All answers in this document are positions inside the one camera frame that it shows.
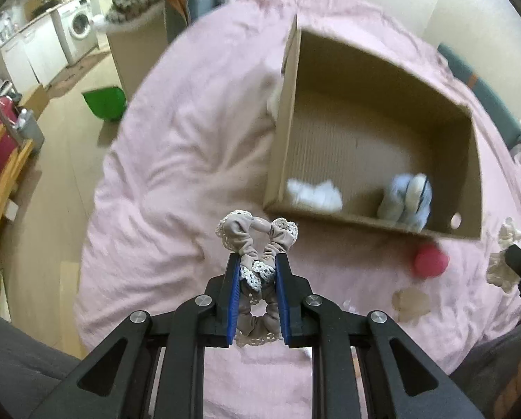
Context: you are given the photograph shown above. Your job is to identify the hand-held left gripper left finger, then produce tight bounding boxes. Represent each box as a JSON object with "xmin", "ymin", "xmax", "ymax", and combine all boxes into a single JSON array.
[{"xmin": 28, "ymin": 252, "xmax": 243, "ymax": 419}]

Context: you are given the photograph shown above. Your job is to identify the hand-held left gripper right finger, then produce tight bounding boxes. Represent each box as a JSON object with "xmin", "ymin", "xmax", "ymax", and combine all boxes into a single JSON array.
[{"xmin": 275, "ymin": 252, "xmax": 488, "ymax": 419}]

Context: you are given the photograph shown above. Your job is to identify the cream crochet soft item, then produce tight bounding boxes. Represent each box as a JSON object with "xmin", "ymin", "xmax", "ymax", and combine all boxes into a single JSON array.
[{"xmin": 486, "ymin": 217, "xmax": 521, "ymax": 293}]

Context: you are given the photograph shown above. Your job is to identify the beige lace-trimmed scrunchie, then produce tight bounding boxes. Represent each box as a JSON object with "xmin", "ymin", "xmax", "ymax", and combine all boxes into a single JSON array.
[{"xmin": 216, "ymin": 210, "xmax": 299, "ymax": 349}]

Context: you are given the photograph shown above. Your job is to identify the white fluffy soft item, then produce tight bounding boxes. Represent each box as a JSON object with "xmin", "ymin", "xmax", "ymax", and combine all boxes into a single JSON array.
[{"xmin": 285, "ymin": 178, "xmax": 344, "ymax": 214}]

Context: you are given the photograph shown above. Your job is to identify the blue white sock bundle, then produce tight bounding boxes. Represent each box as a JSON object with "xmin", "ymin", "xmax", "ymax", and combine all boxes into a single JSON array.
[{"xmin": 376, "ymin": 174, "xmax": 433, "ymax": 233}]

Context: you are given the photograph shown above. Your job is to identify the pink round soft item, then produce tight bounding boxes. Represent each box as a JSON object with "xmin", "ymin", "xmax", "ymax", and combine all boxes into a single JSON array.
[{"xmin": 411, "ymin": 244, "xmax": 450, "ymax": 278}]

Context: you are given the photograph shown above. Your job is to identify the beige flat soft pad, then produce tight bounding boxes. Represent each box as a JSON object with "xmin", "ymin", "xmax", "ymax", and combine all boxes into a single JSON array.
[{"xmin": 391, "ymin": 289, "xmax": 431, "ymax": 322}]

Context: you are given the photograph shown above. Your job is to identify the pink blanket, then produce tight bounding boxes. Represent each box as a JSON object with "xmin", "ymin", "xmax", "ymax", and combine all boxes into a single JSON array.
[{"xmin": 73, "ymin": 0, "xmax": 521, "ymax": 419}]

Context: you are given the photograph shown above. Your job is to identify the teal cushion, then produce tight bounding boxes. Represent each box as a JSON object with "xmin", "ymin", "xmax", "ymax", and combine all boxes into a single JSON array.
[{"xmin": 437, "ymin": 44, "xmax": 521, "ymax": 149}]

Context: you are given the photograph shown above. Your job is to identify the person's dark trouser leg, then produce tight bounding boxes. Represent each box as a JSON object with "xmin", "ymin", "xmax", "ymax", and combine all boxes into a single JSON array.
[{"xmin": 0, "ymin": 306, "xmax": 82, "ymax": 419}]

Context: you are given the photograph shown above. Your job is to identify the green plastic bin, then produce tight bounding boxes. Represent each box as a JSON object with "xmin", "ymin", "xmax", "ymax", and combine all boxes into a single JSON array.
[{"xmin": 81, "ymin": 87, "xmax": 127, "ymax": 122}]

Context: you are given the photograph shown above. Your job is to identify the wooden chair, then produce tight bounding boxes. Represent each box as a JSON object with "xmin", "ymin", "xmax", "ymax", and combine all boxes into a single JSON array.
[{"xmin": 0, "ymin": 124, "xmax": 35, "ymax": 268}]

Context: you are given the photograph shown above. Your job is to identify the grey container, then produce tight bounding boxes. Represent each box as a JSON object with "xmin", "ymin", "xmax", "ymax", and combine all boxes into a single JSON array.
[{"xmin": 15, "ymin": 108, "xmax": 45, "ymax": 154}]

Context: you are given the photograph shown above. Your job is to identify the tall cardboard box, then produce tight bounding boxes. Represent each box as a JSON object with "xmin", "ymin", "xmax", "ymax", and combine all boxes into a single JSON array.
[{"xmin": 107, "ymin": 13, "xmax": 174, "ymax": 102}]

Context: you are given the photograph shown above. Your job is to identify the white washing machine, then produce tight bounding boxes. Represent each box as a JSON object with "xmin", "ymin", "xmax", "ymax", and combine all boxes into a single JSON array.
[{"xmin": 58, "ymin": 0, "xmax": 99, "ymax": 63}]

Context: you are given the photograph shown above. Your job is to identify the white kitchen cabinets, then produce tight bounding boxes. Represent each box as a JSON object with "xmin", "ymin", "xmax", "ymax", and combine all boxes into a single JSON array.
[{"xmin": 0, "ymin": 18, "xmax": 69, "ymax": 89}]

